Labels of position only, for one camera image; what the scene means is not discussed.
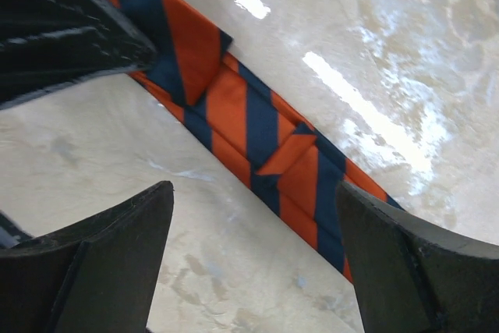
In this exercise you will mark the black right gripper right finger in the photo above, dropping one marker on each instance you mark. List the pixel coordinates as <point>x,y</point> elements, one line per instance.
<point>410,275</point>

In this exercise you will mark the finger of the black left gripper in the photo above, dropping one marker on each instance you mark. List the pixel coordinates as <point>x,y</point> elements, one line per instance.
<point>48,45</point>

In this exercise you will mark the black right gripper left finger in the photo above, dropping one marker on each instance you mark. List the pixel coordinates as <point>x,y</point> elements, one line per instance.
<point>96,275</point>

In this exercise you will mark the orange navy striped tie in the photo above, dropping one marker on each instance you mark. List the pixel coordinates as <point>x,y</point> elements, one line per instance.
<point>250,129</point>

